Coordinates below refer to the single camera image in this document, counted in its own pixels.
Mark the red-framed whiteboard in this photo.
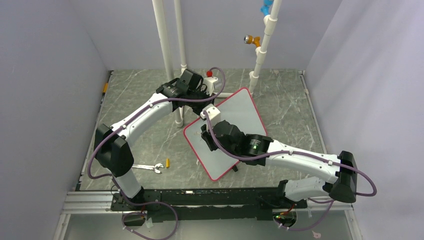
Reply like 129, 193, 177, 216
183, 88, 272, 181

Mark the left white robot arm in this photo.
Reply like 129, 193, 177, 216
89, 69, 225, 210

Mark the silver open-end wrench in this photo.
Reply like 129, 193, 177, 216
132, 163, 164, 174

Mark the orange nozzle fitting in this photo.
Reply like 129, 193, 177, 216
243, 35, 261, 48

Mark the blue pipe fitting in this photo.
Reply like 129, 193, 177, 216
260, 0, 274, 16

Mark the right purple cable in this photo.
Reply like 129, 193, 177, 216
202, 110, 378, 232

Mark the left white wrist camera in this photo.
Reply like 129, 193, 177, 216
203, 70, 222, 96

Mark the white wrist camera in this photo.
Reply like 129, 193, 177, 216
203, 70, 222, 96
200, 104, 221, 131

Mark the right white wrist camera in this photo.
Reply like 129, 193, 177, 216
200, 104, 221, 131

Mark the orange wall clip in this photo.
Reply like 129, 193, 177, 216
102, 83, 108, 95

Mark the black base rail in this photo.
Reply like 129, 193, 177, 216
110, 187, 308, 223

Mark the white PVC pipe frame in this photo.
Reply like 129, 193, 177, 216
151, 0, 282, 129

